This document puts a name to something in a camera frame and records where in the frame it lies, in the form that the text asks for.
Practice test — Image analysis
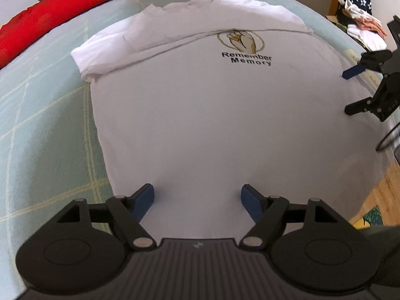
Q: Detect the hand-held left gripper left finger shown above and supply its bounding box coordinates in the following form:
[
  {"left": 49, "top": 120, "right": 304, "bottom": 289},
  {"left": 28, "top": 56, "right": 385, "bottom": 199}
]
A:
[{"left": 53, "top": 184, "right": 156, "bottom": 251}]

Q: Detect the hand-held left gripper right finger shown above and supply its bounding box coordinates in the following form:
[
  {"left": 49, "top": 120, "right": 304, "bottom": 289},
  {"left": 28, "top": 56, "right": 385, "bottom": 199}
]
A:
[{"left": 240, "top": 184, "right": 343, "bottom": 252}]

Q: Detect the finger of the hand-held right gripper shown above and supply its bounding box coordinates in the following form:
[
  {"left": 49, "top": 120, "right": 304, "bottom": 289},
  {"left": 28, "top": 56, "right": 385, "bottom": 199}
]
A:
[
  {"left": 344, "top": 97, "right": 380, "bottom": 116},
  {"left": 342, "top": 49, "right": 393, "bottom": 80}
]

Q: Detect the white printed t-shirt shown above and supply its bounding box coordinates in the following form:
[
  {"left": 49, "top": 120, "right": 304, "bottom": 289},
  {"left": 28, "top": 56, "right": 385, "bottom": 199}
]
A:
[{"left": 70, "top": 0, "right": 386, "bottom": 241}]

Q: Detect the pile of light clothes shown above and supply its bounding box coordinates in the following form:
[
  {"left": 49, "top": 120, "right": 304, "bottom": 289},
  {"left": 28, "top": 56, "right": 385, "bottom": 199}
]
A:
[{"left": 339, "top": 0, "right": 388, "bottom": 51}]

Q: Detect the wooden chair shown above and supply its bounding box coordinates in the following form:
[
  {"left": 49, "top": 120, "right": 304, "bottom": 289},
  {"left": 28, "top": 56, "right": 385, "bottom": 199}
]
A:
[{"left": 325, "top": 0, "right": 341, "bottom": 18}]

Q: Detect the green patterned mat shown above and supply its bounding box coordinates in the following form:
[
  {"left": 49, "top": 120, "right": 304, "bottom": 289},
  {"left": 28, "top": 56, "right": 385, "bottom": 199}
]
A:
[{"left": 353, "top": 204, "right": 383, "bottom": 229}]

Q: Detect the light green checked bed sheet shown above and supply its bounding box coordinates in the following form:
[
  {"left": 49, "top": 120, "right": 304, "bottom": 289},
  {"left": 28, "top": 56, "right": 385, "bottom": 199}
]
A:
[{"left": 0, "top": 0, "right": 391, "bottom": 300}]

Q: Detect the red blanket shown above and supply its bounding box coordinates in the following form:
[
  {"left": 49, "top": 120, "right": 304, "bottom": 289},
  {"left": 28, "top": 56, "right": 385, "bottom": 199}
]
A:
[{"left": 0, "top": 0, "right": 266, "bottom": 69}]

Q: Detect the black cable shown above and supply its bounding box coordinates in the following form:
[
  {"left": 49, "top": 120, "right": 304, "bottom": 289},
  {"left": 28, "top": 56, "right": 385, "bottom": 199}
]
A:
[{"left": 375, "top": 122, "right": 400, "bottom": 154}]

